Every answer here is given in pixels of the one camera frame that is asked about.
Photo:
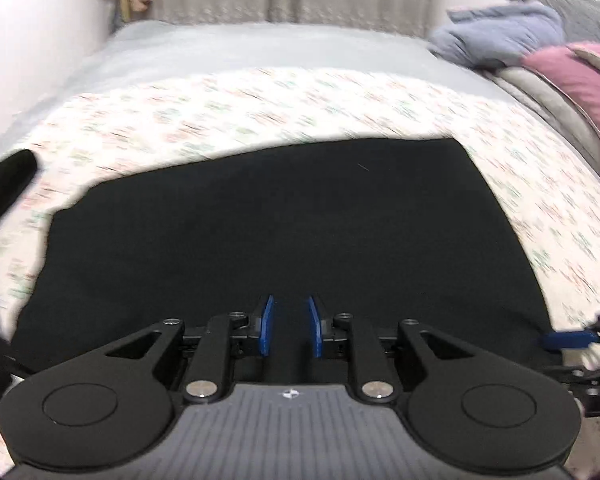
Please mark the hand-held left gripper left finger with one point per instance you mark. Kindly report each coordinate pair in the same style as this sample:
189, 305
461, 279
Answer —
266, 327

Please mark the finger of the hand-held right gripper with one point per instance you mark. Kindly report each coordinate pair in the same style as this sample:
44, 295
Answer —
565, 340
585, 375

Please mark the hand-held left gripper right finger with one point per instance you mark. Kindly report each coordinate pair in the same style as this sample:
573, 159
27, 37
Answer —
314, 327

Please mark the black pants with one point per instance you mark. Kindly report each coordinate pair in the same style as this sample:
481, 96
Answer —
280, 230

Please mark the floral printed cloth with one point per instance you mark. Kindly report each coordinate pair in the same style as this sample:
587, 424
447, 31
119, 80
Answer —
280, 110

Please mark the grey folded quilt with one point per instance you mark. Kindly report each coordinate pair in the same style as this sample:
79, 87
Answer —
555, 110

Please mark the plain pink pillow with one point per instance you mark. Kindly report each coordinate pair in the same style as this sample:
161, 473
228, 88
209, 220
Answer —
575, 90

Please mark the bed with grey sheet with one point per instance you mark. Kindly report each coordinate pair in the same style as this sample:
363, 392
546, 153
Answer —
260, 47

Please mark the black garment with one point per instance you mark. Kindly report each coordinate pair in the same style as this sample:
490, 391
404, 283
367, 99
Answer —
7, 172

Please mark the blue-grey quilt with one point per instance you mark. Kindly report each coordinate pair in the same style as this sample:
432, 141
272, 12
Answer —
495, 35

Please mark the yellow pole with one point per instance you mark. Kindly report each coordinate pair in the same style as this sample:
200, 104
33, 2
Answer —
125, 10

